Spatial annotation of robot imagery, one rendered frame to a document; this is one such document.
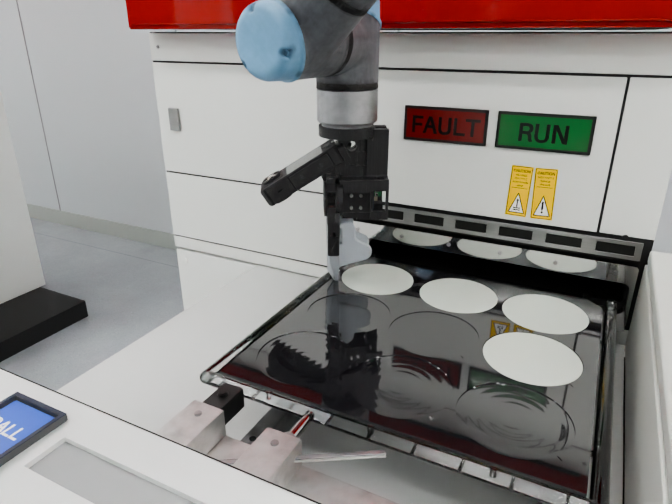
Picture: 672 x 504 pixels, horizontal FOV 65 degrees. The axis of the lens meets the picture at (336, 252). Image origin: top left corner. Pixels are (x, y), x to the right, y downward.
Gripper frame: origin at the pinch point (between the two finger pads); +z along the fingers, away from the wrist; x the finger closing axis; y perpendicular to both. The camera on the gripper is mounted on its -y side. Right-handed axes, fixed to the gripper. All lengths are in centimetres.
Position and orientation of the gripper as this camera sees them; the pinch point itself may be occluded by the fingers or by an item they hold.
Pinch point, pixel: (330, 271)
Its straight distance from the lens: 73.6
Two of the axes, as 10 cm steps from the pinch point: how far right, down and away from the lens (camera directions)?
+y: 10.0, -0.2, 0.4
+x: -0.5, -3.8, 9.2
